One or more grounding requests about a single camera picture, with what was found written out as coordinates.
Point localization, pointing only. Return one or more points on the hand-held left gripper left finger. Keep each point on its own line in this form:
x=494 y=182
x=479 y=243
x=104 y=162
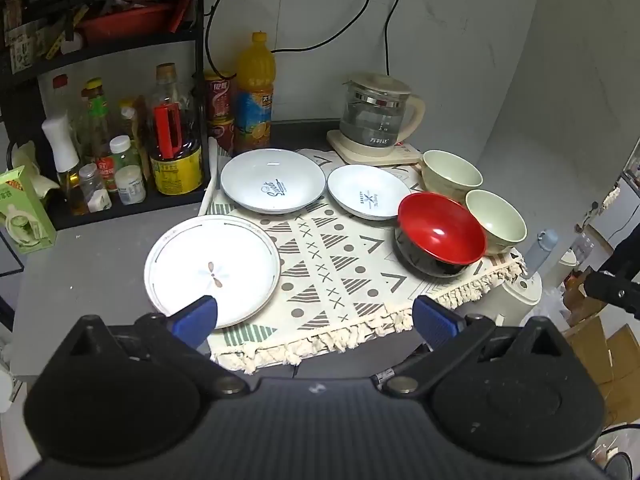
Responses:
x=197 y=316

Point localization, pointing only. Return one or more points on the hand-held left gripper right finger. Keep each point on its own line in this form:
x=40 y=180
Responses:
x=435 y=322

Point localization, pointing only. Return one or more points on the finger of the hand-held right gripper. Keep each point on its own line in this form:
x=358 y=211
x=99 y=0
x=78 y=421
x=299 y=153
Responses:
x=610 y=287

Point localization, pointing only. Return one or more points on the large white plate dragonfly print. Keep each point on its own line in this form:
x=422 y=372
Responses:
x=210 y=255

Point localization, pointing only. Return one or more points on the red and black bowl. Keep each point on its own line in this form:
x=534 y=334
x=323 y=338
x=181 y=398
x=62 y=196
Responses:
x=440 y=230

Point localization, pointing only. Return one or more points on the cream bowl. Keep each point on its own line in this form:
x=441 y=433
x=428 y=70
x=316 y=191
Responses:
x=500 y=220
x=450 y=170

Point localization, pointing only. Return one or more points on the small white plate crossed print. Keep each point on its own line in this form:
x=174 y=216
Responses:
x=367 y=192

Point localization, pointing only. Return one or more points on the white plate script print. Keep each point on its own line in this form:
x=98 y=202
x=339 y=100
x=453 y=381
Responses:
x=272 y=180

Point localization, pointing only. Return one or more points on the cardboard box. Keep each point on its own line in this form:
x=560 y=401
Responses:
x=620 y=355

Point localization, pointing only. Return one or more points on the blue grey thermos bottle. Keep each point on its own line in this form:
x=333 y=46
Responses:
x=542 y=250

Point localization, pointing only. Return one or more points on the patterned fringed table mat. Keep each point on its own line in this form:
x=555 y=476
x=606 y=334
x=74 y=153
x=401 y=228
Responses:
x=340 y=265

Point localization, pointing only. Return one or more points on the small white jar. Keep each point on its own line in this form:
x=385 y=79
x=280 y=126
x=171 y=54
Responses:
x=131 y=185

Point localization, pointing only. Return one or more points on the small clear spice jar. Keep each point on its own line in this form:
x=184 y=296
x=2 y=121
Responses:
x=94 y=190

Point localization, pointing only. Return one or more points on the cream kettle base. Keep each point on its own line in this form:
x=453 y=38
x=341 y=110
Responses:
x=380 y=156

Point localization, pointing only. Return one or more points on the red drink can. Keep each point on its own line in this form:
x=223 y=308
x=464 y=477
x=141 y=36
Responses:
x=220 y=97
x=222 y=135

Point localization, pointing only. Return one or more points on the white cap seasoning bottle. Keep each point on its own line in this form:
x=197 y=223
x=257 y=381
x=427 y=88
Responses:
x=121 y=150

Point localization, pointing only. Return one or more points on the green carton box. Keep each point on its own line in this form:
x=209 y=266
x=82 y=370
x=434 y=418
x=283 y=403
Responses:
x=25 y=210

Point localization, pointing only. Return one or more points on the glass electric kettle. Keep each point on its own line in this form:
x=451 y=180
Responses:
x=372 y=115

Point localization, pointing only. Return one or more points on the white cap oil sprayer bottle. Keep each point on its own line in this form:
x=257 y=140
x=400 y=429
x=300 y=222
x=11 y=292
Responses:
x=62 y=145

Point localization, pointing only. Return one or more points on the orange juice bottle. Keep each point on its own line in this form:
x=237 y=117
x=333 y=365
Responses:
x=255 y=95

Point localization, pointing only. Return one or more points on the green label bottle yellow cap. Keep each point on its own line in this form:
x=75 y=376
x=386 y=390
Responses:
x=98 y=110

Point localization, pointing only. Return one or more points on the clear bottle red cap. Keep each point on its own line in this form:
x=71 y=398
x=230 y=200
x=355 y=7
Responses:
x=62 y=97

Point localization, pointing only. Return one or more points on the black metal shelf rack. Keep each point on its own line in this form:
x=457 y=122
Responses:
x=100 y=52

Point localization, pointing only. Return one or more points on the red plastic basket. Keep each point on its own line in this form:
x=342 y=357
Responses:
x=125 y=22

